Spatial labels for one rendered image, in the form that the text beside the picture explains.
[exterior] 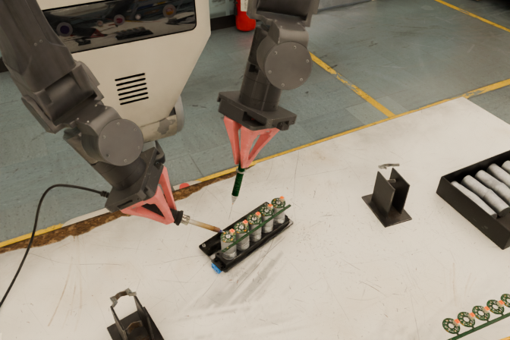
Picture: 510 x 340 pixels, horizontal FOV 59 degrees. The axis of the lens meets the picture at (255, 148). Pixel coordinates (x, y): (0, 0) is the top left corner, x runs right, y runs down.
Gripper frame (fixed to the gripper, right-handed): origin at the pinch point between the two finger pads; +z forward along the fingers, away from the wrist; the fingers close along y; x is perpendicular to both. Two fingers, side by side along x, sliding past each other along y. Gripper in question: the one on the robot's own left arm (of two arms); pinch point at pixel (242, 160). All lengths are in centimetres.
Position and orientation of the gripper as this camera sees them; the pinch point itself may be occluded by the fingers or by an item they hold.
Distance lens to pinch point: 67.1
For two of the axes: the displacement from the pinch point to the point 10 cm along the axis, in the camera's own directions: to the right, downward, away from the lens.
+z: -2.4, 8.9, 3.8
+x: 6.4, -1.4, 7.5
